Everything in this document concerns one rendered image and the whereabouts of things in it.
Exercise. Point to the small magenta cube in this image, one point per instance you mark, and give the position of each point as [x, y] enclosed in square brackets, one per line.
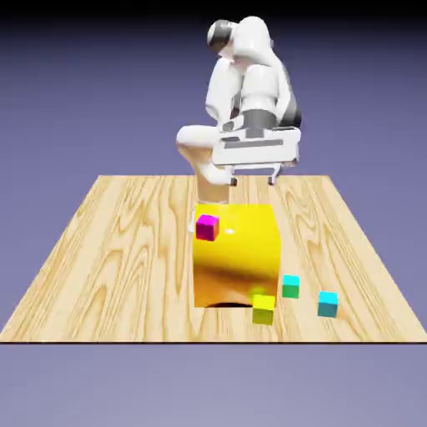
[206, 227]

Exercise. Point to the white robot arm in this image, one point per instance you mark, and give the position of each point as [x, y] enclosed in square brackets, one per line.
[255, 46]

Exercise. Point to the small cyan cube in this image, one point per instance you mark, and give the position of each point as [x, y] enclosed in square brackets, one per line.
[327, 304]

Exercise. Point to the large yellow box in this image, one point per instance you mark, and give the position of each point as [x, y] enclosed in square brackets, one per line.
[237, 253]

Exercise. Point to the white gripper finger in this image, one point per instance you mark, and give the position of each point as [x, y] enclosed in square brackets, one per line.
[232, 176]
[274, 175]

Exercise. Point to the small green cube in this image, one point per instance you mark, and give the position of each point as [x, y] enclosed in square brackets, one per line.
[290, 287]

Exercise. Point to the small yellow cube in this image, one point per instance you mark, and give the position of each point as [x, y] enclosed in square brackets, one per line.
[263, 309]

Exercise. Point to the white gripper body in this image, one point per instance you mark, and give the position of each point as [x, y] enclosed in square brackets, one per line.
[253, 155]

